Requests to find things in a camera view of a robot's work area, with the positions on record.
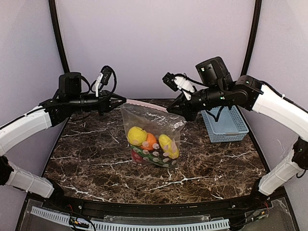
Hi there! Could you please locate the clear zip top bag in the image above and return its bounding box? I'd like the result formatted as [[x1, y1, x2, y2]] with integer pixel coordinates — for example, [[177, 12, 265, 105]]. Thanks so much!
[[120, 100, 186, 161]]

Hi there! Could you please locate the orange fruit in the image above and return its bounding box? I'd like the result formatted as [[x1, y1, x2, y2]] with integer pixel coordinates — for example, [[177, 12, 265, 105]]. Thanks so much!
[[141, 133, 157, 151]]

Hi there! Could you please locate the green cucumber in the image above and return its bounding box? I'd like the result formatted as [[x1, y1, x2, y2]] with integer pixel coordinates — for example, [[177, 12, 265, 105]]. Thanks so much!
[[130, 145, 178, 168]]

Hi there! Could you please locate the red apple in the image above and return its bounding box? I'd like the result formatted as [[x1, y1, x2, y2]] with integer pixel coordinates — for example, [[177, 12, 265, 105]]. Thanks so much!
[[131, 150, 144, 164]]

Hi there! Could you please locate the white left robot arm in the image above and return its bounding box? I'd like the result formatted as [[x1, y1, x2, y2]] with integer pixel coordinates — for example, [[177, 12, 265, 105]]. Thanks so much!
[[0, 90, 127, 198]]

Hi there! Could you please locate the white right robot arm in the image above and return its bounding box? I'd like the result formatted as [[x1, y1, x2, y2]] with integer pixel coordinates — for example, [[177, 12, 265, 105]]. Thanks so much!
[[163, 73, 308, 196]]

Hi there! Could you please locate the light blue perforated basket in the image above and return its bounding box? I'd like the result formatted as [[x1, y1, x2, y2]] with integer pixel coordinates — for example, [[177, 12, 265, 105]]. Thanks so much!
[[201, 106, 249, 143]]

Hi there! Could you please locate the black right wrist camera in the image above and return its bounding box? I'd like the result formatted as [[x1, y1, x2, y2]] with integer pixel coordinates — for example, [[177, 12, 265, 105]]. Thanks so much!
[[162, 72, 195, 101]]

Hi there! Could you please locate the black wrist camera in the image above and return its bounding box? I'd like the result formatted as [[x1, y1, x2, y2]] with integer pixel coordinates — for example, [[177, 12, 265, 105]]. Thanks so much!
[[162, 72, 195, 101], [90, 65, 117, 97]]

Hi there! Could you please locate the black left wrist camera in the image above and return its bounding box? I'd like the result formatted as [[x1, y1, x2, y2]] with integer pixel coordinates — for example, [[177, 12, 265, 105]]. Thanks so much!
[[90, 65, 117, 97]]

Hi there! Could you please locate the black frame post left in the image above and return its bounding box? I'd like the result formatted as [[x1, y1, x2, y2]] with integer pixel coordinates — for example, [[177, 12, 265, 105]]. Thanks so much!
[[48, 0, 70, 73]]

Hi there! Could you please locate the black frame post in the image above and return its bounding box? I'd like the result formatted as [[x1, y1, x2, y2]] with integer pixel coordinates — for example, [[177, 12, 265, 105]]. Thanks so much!
[[48, 0, 70, 73], [240, 0, 262, 76]]

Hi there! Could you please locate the black frame post right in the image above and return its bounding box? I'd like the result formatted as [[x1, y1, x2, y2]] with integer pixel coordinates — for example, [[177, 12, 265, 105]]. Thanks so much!
[[240, 0, 262, 76]]

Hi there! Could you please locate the light blue cable duct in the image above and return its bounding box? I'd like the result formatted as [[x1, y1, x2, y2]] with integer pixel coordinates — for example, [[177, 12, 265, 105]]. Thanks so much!
[[30, 206, 230, 231]]

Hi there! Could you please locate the black front rail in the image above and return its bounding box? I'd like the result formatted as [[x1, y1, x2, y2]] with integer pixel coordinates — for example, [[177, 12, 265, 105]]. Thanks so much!
[[37, 187, 285, 222]]

